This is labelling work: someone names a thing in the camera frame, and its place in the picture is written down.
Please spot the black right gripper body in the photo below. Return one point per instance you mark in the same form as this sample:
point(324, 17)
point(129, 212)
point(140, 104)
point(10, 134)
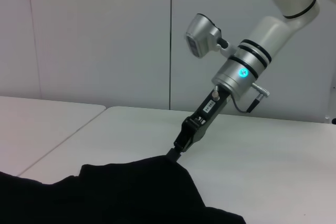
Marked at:
point(207, 113)

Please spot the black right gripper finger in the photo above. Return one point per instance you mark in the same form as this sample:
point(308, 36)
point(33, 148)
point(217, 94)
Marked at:
point(183, 140)

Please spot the black shirt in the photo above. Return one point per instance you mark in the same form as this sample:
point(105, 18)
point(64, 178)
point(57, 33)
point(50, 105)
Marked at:
point(118, 195)

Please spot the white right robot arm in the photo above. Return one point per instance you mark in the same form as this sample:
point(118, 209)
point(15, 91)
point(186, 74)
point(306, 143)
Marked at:
point(262, 37)

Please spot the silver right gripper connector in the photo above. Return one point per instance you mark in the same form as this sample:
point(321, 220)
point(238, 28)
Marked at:
point(215, 94)

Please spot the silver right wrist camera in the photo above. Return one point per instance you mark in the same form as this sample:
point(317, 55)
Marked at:
point(202, 32)

